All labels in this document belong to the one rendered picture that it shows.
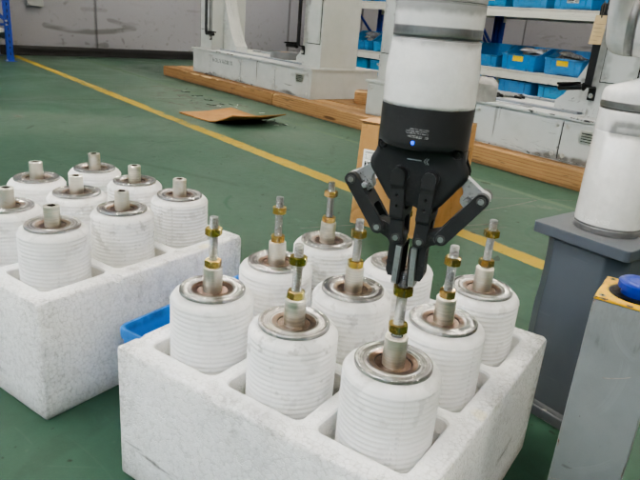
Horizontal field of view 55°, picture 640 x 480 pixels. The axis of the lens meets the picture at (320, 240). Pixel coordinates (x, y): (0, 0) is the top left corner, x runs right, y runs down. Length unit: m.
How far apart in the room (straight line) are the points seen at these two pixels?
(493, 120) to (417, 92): 2.41
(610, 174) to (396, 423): 0.50
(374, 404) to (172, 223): 0.58
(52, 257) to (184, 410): 0.32
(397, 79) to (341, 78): 3.53
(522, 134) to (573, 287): 1.89
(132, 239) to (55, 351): 0.20
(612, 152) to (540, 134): 1.84
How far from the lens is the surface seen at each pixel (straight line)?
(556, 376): 1.01
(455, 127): 0.49
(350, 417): 0.59
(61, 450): 0.91
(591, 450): 0.75
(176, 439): 0.74
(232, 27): 5.05
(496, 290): 0.80
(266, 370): 0.63
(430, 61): 0.48
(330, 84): 3.96
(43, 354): 0.91
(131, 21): 7.17
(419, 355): 0.61
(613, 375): 0.71
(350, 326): 0.71
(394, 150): 0.52
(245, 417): 0.64
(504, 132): 2.86
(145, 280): 0.97
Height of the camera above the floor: 0.55
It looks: 20 degrees down
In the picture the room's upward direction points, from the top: 5 degrees clockwise
